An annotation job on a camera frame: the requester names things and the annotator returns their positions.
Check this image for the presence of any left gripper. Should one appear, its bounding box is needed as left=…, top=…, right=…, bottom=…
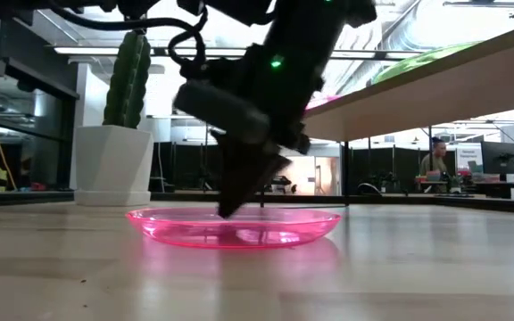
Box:
left=174, top=44, right=325, bottom=218

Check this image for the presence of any black background equipment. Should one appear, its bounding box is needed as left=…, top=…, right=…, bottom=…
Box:
left=274, top=175, right=298, bottom=195

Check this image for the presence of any black partition panel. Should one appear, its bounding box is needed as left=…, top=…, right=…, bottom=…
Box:
left=152, top=141, right=222, bottom=193
left=349, top=145, right=423, bottom=193

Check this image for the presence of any white plant pot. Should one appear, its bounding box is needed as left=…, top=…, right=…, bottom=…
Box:
left=73, top=124, right=154, bottom=207

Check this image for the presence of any green cactus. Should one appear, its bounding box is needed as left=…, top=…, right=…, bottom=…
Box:
left=103, top=29, right=153, bottom=130

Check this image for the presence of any wooden tray board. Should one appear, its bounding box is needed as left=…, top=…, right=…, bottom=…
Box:
left=259, top=20, right=514, bottom=210

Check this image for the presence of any person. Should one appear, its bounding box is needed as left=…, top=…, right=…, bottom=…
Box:
left=419, top=136, right=449, bottom=184

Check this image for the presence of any white text sign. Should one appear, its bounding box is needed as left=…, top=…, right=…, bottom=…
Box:
left=455, top=143, right=484, bottom=171

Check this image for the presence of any black computer monitor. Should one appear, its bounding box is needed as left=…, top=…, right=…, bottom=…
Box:
left=480, top=141, right=514, bottom=176

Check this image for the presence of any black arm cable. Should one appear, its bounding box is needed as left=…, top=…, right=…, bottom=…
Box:
left=45, top=6, right=209, bottom=79

